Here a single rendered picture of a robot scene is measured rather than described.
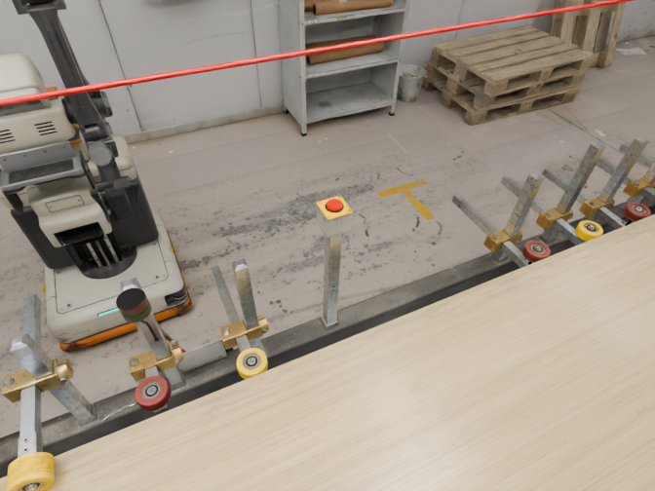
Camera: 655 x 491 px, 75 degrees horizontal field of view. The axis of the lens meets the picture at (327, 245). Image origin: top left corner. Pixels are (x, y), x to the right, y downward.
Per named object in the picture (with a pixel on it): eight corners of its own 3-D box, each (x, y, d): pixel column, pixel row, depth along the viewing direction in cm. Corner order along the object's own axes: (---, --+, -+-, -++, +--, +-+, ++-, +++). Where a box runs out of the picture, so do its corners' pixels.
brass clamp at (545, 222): (533, 221, 166) (538, 211, 163) (558, 211, 170) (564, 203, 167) (546, 231, 162) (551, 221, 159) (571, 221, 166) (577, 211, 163)
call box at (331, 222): (316, 224, 113) (316, 202, 108) (339, 216, 116) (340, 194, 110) (327, 241, 109) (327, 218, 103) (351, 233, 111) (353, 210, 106)
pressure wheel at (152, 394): (144, 401, 114) (132, 381, 106) (174, 390, 117) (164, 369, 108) (149, 429, 109) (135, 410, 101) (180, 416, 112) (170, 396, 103)
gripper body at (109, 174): (131, 182, 135) (124, 159, 132) (96, 190, 131) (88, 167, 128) (129, 180, 140) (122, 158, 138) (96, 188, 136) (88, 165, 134)
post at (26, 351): (92, 423, 127) (8, 336, 92) (103, 418, 128) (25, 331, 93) (93, 434, 125) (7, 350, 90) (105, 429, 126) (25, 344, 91)
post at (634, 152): (576, 231, 188) (635, 135, 153) (582, 229, 189) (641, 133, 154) (583, 237, 185) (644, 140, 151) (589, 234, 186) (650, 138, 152)
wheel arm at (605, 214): (540, 175, 192) (544, 168, 189) (546, 173, 193) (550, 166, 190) (623, 237, 165) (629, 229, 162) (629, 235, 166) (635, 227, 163)
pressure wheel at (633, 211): (637, 230, 165) (654, 207, 157) (631, 240, 161) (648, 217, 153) (616, 220, 169) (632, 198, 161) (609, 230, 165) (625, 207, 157)
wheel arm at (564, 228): (499, 184, 182) (502, 176, 179) (505, 182, 183) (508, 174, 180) (580, 251, 155) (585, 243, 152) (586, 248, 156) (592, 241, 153)
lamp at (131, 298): (143, 344, 108) (115, 292, 92) (166, 336, 110) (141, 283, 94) (147, 363, 104) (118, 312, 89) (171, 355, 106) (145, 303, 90)
